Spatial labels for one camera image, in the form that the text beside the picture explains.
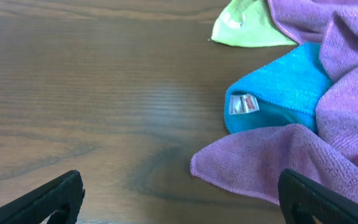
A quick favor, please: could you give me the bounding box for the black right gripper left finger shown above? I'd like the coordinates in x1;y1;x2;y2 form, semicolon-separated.
0;170;85;224

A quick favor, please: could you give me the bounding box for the blue cloth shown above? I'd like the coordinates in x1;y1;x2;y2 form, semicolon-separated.
224;42;333;133

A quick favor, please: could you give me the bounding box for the olive green cloth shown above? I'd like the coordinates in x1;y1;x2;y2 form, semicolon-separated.
211;0;296;47

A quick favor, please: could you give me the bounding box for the purple cloth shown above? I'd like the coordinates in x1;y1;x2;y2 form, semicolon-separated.
190;6;358;203

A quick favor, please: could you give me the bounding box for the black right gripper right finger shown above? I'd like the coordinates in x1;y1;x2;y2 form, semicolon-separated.
278;169;358;224

